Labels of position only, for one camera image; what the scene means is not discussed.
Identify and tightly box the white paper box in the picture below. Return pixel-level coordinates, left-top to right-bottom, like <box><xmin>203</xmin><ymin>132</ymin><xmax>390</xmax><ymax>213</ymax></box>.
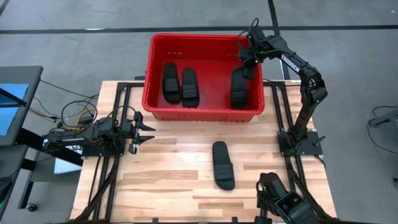
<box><xmin>53</xmin><ymin>144</ymin><xmax>87</xmax><ymax>174</ymax></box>

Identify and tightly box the black cart beam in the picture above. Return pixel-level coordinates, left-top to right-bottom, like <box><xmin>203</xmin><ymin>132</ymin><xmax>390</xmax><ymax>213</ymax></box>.
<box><xmin>15</xmin><ymin>127</ymin><xmax>84</xmax><ymax>167</ymax></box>

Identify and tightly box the thin black floor cable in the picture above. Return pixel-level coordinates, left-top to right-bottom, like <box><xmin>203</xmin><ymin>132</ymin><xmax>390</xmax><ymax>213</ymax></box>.
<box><xmin>39</xmin><ymin>79</ymin><xmax>100</xmax><ymax>100</ymax></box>

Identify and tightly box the black cart leg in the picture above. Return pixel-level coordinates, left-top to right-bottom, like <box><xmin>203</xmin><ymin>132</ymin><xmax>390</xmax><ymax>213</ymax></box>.
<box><xmin>17</xmin><ymin>158</ymin><xmax>35</xmax><ymax>210</ymax></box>

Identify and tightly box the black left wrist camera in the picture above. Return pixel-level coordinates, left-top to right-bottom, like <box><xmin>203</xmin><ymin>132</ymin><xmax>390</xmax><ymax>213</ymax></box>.
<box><xmin>120</xmin><ymin>119</ymin><xmax>133</xmax><ymax>136</ymax></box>

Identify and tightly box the yellow cable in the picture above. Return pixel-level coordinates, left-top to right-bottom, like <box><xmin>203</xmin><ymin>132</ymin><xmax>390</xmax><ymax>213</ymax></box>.
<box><xmin>29</xmin><ymin>107</ymin><xmax>96</xmax><ymax>131</ymax></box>

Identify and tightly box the black rubber slide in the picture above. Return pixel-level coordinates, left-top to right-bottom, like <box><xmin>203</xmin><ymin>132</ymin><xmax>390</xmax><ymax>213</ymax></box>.
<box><xmin>211</xmin><ymin>141</ymin><xmax>236</xmax><ymax>191</ymax></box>
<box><xmin>162</xmin><ymin>62</ymin><xmax>182</xmax><ymax>104</ymax></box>
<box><xmin>229</xmin><ymin>67</ymin><xmax>249</xmax><ymax>110</ymax></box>
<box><xmin>181</xmin><ymin>68</ymin><xmax>200</xmax><ymax>109</ymax></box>

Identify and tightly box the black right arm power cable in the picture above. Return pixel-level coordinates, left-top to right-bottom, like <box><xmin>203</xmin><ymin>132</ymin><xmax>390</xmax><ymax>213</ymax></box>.
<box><xmin>262</xmin><ymin>78</ymin><xmax>285</xmax><ymax>90</ymax></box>

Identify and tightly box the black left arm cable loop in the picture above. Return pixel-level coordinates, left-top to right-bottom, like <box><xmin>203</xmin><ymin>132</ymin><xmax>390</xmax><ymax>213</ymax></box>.
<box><xmin>60</xmin><ymin>99</ymin><xmax>137</xmax><ymax>131</ymax></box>

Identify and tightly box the red plastic bin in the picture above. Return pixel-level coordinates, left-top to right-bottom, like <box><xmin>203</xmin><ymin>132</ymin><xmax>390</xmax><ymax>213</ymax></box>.
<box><xmin>141</xmin><ymin>32</ymin><xmax>266</xmax><ymax>123</ymax></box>

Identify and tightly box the grey cart panel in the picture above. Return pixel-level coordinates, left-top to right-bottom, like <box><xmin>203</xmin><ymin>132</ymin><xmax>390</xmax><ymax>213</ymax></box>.
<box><xmin>0</xmin><ymin>144</ymin><xmax>29</xmax><ymax>215</ymax></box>

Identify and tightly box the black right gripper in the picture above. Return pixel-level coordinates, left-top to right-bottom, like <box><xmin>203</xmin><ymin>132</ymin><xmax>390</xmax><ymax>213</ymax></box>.
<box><xmin>238</xmin><ymin>45</ymin><xmax>261</xmax><ymax>81</ymax></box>

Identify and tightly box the grey monitor with blue screen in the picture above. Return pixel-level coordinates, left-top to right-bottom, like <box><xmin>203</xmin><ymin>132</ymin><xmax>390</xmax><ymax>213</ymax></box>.
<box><xmin>0</xmin><ymin>65</ymin><xmax>44</xmax><ymax>147</ymax></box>

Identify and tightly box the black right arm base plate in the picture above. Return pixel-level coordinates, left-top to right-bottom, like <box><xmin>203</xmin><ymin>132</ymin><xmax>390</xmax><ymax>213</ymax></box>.
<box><xmin>277</xmin><ymin>130</ymin><xmax>323</xmax><ymax>156</ymax></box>

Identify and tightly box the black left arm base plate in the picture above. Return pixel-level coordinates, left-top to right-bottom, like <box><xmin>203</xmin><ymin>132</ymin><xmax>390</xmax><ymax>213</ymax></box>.
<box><xmin>81</xmin><ymin>144</ymin><xmax>126</xmax><ymax>157</ymax></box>

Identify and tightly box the grey stand leg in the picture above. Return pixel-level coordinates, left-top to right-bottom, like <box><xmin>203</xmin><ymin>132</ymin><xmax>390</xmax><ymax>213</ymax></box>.
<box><xmin>368</xmin><ymin>107</ymin><xmax>398</xmax><ymax>128</ymax></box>

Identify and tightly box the black aluminium table frame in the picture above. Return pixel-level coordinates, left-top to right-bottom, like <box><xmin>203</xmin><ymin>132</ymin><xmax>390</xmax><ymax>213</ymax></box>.
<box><xmin>70</xmin><ymin>81</ymin><xmax>338</xmax><ymax>224</ymax></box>

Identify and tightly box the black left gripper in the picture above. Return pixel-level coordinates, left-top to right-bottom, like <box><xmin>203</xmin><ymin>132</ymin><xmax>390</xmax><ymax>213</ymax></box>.
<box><xmin>129</xmin><ymin>111</ymin><xmax>156</xmax><ymax>156</ymax></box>

